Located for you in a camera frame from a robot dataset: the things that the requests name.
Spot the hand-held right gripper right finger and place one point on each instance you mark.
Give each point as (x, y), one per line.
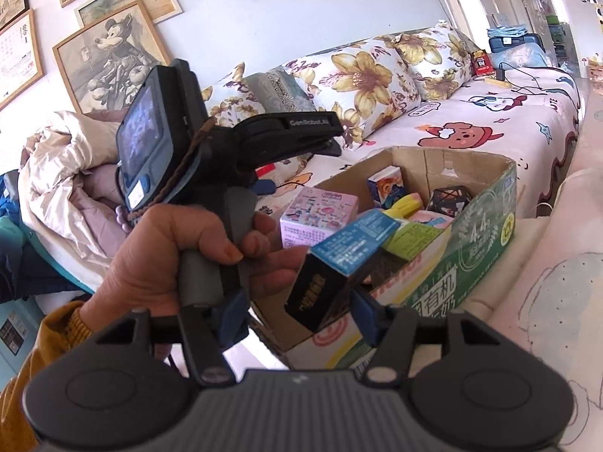
(366, 314)

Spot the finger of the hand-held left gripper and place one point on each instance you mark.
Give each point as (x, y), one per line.
(325, 150)
(264, 186)

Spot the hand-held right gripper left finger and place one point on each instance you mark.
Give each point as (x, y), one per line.
(231, 320)

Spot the blue and black box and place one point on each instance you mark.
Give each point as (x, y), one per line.
(325, 287)

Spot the large pink toy box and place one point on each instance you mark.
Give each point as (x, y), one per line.
(315, 212)

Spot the green cardboard box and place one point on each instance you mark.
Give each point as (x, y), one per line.
(424, 301)

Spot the bear print tissue pack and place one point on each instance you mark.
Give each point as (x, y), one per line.
(384, 188)

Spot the light green box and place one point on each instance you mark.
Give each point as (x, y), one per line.
(414, 240)

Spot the pink and blue carton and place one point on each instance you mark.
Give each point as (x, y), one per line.
(433, 220)

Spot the dark patterned cube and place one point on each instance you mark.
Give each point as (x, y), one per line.
(447, 200)

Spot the person's left forearm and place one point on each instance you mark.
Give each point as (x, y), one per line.
(37, 367)

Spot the person's left hand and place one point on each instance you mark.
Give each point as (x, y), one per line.
(141, 268)

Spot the floral cushion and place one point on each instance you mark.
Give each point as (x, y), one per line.
(438, 61)
(358, 84)
(231, 99)

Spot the grey green cushion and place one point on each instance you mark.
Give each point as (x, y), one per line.
(278, 89)

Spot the beige quilt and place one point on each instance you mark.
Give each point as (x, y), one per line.
(70, 183)

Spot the framed cartoon mouse picture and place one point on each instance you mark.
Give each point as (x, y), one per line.
(108, 56)

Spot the sofa with cartoon cover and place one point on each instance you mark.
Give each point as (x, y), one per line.
(494, 117)

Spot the small red box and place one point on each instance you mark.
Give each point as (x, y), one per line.
(480, 63)

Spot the black power adapter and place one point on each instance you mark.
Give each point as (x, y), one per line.
(500, 75)

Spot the dark blue case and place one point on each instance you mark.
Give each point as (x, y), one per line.
(513, 40)

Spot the light blue bag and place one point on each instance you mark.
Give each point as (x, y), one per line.
(537, 56)

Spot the wall calendar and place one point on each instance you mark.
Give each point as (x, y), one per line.
(19, 61)

